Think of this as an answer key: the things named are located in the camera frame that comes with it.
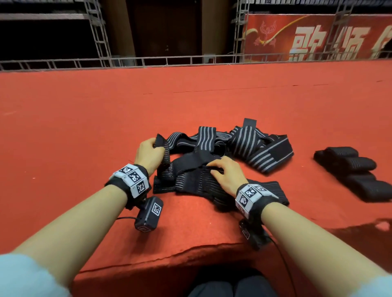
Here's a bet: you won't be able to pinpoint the dark brown door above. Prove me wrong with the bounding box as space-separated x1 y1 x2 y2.
125 0 203 59

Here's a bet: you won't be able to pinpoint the person's right hand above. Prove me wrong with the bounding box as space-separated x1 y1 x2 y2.
207 155 249 198

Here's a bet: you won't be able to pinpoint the light blue sleeve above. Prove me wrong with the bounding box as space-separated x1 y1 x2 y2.
0 253 71 297
349 274 392 297

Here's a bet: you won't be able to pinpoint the tiered bleacher seats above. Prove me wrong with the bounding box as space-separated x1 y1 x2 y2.
248 0 392 8
0 11 89 22

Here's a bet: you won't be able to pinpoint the red banner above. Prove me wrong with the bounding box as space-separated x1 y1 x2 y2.
242 13 392 62

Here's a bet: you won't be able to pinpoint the person's left forearm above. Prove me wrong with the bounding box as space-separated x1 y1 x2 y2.
12 185 128 288

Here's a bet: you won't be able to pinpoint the pile of black straps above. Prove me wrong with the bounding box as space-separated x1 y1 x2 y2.
152 118 295 212

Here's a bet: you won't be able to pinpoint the person's left hand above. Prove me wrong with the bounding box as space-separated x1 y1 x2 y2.
135 137 166 178

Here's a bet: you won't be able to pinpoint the metal railing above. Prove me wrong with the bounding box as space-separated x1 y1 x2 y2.
0 52 392 72

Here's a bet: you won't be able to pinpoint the black trousers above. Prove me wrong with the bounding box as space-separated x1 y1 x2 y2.
187 269 279 297

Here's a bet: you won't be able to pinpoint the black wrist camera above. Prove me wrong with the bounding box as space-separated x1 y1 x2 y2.
239 219 273 250
135 196 165 233

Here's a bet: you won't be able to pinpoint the person's right forearm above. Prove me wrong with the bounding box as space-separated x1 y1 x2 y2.
260 202 390 297

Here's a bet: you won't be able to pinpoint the black wristband with marker tags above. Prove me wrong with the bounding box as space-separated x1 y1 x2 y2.
234 182 279 226
104 163 151 210

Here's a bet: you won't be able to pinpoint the metal truss column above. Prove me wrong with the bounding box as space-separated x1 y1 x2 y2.
327 0 354 59
233 0 251 62
82 0 113 67

